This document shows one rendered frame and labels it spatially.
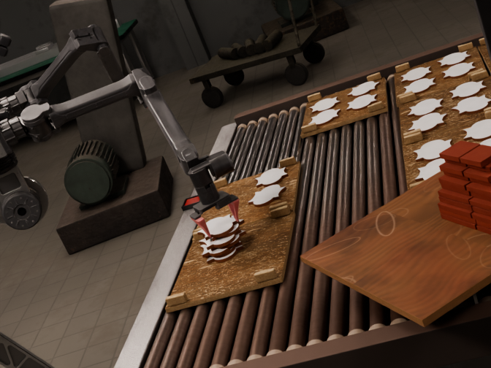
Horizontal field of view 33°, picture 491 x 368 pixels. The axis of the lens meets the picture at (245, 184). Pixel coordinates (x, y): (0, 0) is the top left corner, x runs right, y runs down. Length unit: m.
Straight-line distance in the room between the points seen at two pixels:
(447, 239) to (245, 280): 0.64
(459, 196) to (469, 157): 0.10
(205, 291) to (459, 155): 0.83
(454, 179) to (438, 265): 0.22
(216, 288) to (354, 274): 0.55
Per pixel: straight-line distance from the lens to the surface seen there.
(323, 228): 2.44
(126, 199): 5.74
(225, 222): 2.49
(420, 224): 2.00
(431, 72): 3.40
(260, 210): 2.68
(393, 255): 1.90
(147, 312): 2.41
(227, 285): 2.30
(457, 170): 1.90
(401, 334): 1.80
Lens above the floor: 1.93
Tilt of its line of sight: 20 degrees down
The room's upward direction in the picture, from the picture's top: 23 degrees counter-clockwise
